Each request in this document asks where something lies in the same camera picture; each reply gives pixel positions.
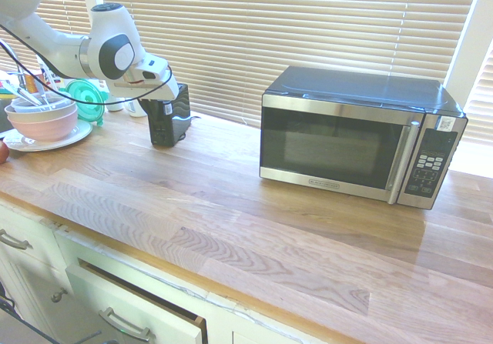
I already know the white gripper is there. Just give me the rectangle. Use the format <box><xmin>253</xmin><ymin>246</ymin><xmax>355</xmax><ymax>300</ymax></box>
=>
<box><xmin>108</xmin><ymin>75</ymin><xmax>180</xmax><ymax>129</ymax></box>

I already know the black toaster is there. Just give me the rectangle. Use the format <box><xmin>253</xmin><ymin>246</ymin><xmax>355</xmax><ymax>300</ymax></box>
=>
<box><xmin>149</xmin><ymin>83</ymin><xmax>190</xmax><ymax>148</ymax></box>

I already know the white mug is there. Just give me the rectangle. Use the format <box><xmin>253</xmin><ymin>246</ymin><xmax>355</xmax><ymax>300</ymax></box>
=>
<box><xmin>126</xmin><ymin>98</ymin><xmax>149</xmax><ymax>119</ymax></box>

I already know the green plastic container lid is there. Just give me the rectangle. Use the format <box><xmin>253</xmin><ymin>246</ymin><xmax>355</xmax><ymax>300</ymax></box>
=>
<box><xmin>63</xmin><ymin>78</ymin><xmax>108</xmax><ymax>128</ymax></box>

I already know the white plate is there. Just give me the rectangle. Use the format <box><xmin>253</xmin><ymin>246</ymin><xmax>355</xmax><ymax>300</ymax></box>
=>
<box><xmin>2</xmin><ymin>118</ymin><xmax>95</xmax><ymax>153</ymax></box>

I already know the white bowl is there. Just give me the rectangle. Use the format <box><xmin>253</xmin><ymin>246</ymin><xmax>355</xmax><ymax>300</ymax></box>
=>
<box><xmin>10</xmin><ymin>92</ymin><xmax>67</xmax><ymax>115</ymax></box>

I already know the pink bowl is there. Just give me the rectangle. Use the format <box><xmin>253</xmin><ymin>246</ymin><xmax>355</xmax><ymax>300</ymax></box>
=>
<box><xmin>4</xmin><ymin>100</ymin><xmax>80</xmax><ymax>143</ymax></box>

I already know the orange labelled bottle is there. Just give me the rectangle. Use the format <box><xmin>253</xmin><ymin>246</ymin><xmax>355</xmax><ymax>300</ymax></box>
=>
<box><xmin>24</xmin><ymin>72</ymin><xmax>44</xmax><ymax>94</ymax></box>

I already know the wide beige window blind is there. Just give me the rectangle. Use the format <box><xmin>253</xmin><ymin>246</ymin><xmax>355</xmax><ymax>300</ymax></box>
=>
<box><xmin>97</xmin><ymin>0</ymin><xmax>483</xmax><ymax>130</ymax></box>

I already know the narrow beige window blind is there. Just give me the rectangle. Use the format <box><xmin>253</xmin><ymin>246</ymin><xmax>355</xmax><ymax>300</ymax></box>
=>
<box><xmin>21</xmin><ymin>0</ymin><xmax>93</xmax><ymax>70</ymax></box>
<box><xmin>461</xmin><ymin>38</ymin><xmax>493</xmax><ymax>145</ymax></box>

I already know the stainless steel black microwave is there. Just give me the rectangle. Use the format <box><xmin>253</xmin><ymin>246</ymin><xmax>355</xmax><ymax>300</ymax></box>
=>
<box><xmin>259</xmin><ymin>65</ymin><xmax>469</xmax><ymax>211</ymax></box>

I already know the white drawer front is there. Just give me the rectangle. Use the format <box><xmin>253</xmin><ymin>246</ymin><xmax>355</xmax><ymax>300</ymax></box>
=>
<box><xmin>64</xmin><ymin>262</ymin><xmax>208</xmax><ymax>344</ymax></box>

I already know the black toaster power cord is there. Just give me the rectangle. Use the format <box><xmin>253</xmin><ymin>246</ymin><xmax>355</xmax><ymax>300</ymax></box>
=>
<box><xmin>171</xmin><ymin>114</ymin><xmax>202</xmax><ymax>142</ymax></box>

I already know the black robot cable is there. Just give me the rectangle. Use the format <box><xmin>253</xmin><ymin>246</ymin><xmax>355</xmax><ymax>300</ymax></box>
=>
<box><xmin>0</xmin><ymin>23</ymin><xmax>173</xmax><ymax>105</ymax></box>

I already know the metal drawer handle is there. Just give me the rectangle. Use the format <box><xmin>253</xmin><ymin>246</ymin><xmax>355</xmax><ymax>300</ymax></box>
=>
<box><xmin>0</xmin><ymin>228</ymin><xmax>32</xmax><ymax>251</ymax></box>
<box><xmin>97</xmin><ymin>306</ymin><xmax>154</xmax><ymax>343</ymax></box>

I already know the white window frame post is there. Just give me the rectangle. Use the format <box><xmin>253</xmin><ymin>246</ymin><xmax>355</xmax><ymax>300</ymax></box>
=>
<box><xmin>443</xmin><ymin>0</ymin><xmax>493</xmax><ymax>99</ymax></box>

